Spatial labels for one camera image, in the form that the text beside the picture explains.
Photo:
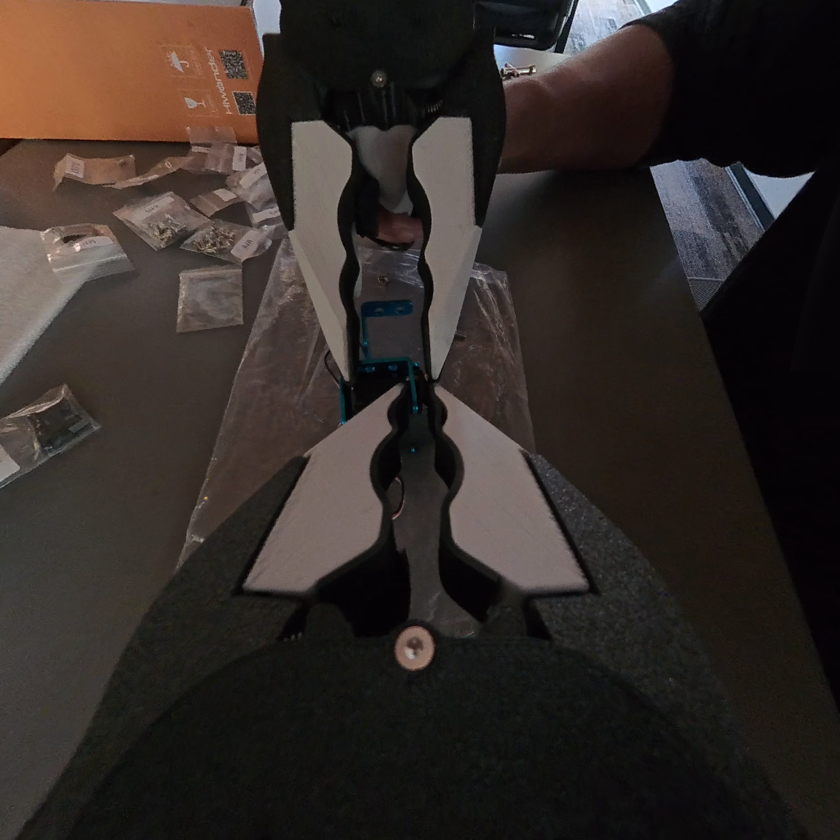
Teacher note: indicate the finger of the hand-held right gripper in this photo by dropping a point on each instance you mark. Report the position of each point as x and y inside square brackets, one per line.
[453, 197]
[315, 197]

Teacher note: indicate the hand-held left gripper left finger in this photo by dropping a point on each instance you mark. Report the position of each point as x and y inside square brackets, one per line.
[315, 525]

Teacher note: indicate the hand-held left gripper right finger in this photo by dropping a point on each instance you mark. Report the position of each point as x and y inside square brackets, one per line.
[512, 525]

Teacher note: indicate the person's right forearm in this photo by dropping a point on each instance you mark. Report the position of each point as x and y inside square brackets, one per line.
[623, 98]

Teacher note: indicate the grey desk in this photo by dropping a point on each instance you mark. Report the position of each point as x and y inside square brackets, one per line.
[623, 394]

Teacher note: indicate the person's right hand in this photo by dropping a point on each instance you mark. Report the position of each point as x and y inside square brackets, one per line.
[400, 226]

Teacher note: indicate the pile of small screw bags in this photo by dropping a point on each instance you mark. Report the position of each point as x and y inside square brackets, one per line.
[210, 295]

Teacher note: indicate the clear plastic bag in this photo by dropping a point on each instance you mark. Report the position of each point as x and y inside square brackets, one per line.
[262, 367]

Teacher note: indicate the orange cardboard box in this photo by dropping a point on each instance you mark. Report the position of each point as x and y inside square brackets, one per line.
[98, 65]

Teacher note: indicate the black office chair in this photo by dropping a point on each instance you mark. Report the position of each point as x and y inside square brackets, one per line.
[531, 26]

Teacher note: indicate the small clear parts bag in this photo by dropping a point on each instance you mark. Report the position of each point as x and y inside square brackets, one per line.
[85, 253]

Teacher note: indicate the small bag of black parts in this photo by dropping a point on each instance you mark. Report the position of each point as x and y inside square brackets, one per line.
[46, 426]

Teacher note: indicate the white foam sheet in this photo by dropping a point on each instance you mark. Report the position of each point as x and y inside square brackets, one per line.
[26, 295]

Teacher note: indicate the person's black clothed torso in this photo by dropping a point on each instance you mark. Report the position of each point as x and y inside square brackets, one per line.
[787, 394]

